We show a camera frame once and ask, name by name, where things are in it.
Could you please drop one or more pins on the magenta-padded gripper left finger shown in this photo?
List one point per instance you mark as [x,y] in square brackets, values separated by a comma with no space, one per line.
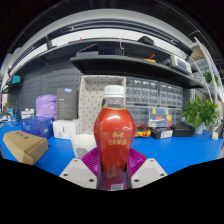
[78,172]

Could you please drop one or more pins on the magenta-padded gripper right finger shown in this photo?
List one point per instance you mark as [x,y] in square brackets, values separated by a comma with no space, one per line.
[148,171]

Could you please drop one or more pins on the red drink bottle white cap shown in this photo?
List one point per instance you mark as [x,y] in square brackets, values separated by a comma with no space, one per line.
[114,133]

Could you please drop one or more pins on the yellow multimeter red leads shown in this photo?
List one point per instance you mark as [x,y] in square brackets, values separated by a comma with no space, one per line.
[142,132]

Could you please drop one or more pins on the black box white label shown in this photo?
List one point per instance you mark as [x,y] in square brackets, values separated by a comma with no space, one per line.
[161,133]

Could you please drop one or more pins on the white product box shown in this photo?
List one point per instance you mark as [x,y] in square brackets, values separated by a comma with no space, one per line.
[65,129]

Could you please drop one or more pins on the black flat case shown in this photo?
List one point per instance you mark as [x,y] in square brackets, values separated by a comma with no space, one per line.
[182,130]

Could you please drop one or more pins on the brown cardboard box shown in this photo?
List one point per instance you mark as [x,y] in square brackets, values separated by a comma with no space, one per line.
[26,146]

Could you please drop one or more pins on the blue product box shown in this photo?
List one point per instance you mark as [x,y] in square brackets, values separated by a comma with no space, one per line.
[37,126]

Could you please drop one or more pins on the dark grey upright box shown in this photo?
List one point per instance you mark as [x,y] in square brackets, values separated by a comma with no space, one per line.
[67,105]

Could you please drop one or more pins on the purple plastic bag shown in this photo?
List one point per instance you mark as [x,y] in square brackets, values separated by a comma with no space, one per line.
[46,106]

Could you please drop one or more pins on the beige dotted storage bin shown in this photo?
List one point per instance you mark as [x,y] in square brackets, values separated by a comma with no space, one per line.
[90,100]

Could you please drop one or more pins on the white power adapter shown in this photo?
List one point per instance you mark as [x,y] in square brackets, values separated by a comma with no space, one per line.
[215,135]

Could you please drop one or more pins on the green potted plant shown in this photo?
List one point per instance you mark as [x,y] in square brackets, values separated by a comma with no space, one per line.
[200,113]

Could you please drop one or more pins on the grey small-parts drawer cabinet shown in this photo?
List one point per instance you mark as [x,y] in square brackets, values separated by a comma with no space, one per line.
[170,95]
[141,91]

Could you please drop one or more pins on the black overhead desk shelf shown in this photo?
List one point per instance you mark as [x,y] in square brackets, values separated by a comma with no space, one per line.
[126,68]

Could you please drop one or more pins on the yellow hand tool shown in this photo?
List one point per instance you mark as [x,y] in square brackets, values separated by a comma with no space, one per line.
[150,60]

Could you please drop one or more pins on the small teal-screen monitor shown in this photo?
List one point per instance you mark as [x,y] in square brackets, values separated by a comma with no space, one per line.
[15,80]

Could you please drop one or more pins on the grey bench instrument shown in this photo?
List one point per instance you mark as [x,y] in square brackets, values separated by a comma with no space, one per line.
[181,64]

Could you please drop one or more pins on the white shelf unit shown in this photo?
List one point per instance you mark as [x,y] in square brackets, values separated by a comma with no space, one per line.
[210,66]

